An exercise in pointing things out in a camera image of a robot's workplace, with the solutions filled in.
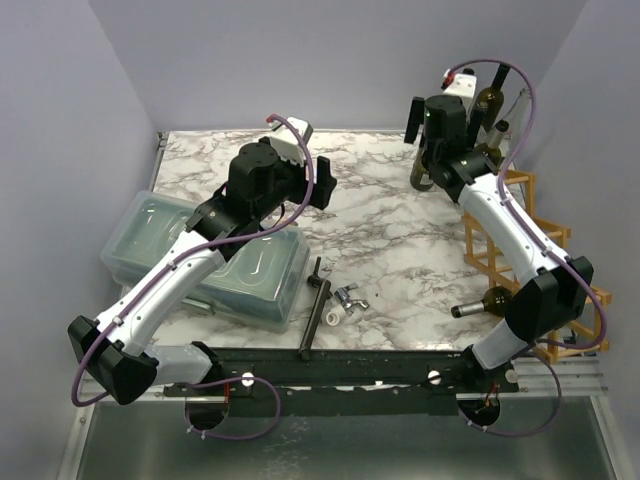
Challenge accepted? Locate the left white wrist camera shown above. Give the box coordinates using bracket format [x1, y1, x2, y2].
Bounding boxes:
[266, 116, 313, 167]

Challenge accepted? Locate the green bottle white label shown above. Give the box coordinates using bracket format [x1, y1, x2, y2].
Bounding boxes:
[409, 146, 434, 192]

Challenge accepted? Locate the green bottle silver neck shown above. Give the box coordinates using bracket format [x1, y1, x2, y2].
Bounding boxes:
[474, 120, 510, 168]

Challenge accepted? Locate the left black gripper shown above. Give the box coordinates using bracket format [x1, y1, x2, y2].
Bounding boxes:
[254, 148, 336, 220]

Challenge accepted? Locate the clear plastic storage box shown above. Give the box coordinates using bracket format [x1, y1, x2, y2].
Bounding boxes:
[100, 191, 310, 333]

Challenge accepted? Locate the tall clear glass bottle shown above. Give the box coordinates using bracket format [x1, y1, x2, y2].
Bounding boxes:
[503, 87, 531, 137]

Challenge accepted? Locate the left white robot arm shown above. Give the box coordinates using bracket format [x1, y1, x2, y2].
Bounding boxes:
[67, 138, 337, 405]

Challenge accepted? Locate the black mounting base bar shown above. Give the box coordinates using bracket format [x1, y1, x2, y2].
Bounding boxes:
[164, 347, 519, 416]

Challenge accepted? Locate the black metal rod tool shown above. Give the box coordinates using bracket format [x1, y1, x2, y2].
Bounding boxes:
[298, 256, 331, 361]

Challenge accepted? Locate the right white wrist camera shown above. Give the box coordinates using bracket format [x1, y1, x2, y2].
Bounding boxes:
[441, 67, 477, 110]

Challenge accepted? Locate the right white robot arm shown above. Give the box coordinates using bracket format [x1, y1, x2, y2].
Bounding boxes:
[405, 95, 594, 392]

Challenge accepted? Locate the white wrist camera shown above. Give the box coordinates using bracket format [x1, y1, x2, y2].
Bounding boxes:
[441, 67, 477, 110]
[266, 116, 313, 167]

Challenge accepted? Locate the wooden wine rack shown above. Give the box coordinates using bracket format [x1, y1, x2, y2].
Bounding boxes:
[462, 168, 612, 364]

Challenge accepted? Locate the green bottle lowest rack slot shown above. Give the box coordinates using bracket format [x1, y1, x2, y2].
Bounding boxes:
[450, 286, 513, 318]

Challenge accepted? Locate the chrome faucet tap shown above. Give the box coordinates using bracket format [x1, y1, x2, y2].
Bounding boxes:
[324, 283, 370, 327]

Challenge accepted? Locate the green bottle back right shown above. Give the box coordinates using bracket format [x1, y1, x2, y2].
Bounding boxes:
[473, 63, 511, 133]

